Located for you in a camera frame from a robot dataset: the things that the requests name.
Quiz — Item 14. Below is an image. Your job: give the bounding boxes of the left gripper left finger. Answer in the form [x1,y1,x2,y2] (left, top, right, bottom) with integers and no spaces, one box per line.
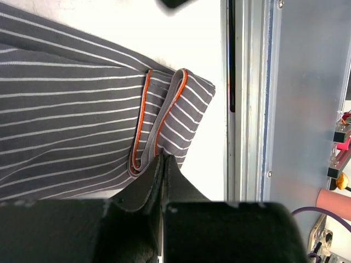
[1,156,164,262]

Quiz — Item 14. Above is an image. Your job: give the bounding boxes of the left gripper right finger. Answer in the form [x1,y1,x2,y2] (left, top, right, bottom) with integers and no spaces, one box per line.
[163,156,308,262]

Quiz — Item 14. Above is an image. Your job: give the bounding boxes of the striped grey underwear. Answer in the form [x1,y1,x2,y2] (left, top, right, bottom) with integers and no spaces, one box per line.
[1,4,216,200]

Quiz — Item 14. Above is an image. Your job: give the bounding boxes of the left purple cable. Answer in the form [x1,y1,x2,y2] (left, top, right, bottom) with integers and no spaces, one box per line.
[291,206,351,263]

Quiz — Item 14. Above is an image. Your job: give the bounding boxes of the aluminium frame rail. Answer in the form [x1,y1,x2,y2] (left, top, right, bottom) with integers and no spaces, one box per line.
[221,1,350,209]

